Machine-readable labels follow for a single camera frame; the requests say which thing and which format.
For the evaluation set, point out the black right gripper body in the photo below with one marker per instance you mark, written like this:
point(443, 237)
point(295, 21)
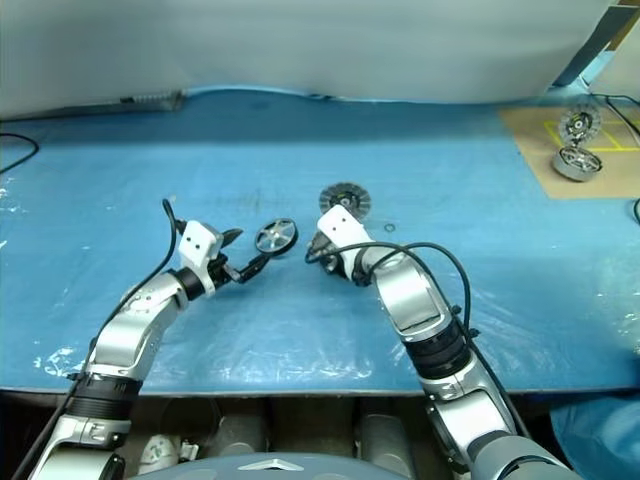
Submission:
point(331, 261)

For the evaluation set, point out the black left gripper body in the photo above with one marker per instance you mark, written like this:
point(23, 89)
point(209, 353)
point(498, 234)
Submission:
point(224, 274)

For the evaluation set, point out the silver spoked rotor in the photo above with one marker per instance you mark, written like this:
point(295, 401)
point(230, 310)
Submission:
point(276, 236)

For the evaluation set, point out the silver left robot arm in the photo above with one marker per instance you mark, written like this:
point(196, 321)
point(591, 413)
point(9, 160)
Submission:
point(125, 330)

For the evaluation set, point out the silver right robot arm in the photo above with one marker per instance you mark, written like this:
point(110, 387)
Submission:
point(415, 295)

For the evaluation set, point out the open silver motor housing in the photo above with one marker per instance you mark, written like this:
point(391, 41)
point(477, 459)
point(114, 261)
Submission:
point(579, 160)

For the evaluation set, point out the blue plastic table cover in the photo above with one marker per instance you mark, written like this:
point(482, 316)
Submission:
point(300, 150)

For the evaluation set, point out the grey rounded cylinder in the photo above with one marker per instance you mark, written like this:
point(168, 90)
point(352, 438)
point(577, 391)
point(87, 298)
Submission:
point(245, 425)
point(385, 435)

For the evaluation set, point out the grey power strip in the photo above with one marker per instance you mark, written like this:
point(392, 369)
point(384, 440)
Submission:
point(152, 99)

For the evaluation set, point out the grey robot torso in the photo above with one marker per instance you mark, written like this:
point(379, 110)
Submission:
point(260, 467)

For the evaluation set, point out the white backdrop sheet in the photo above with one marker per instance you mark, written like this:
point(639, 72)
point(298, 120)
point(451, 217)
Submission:
point(300, 45)

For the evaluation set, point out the brown cardboard sheet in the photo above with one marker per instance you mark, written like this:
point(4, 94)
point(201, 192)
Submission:
point(535, 150)

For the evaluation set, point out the crumpled blue plastic sheet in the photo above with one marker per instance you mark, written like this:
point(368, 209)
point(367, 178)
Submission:
point(600, 440)

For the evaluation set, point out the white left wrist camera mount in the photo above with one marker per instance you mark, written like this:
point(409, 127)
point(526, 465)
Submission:
point(197, 242)

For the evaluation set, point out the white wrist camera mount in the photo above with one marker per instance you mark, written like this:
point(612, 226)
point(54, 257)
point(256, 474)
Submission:
point(342, 227)
point(197, 242)

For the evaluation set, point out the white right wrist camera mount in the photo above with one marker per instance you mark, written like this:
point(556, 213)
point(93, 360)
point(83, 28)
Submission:
point(342, 227)

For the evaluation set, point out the dark diagonal frame bar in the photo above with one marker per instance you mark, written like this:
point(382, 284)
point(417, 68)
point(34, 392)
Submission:
point(587, 50)

